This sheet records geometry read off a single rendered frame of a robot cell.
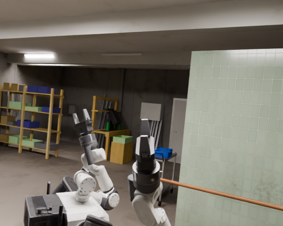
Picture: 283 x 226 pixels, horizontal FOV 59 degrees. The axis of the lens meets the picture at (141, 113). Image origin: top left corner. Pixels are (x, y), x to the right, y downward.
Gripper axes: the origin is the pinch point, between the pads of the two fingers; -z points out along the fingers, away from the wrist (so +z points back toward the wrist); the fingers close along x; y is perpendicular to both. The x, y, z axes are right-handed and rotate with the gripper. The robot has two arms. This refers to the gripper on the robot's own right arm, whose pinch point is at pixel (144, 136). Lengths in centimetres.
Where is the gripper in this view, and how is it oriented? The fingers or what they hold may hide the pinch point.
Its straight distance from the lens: 75.0
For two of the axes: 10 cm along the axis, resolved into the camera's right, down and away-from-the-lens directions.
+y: 10.0, -0.3, -0.4
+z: 0.5, 9.1, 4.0
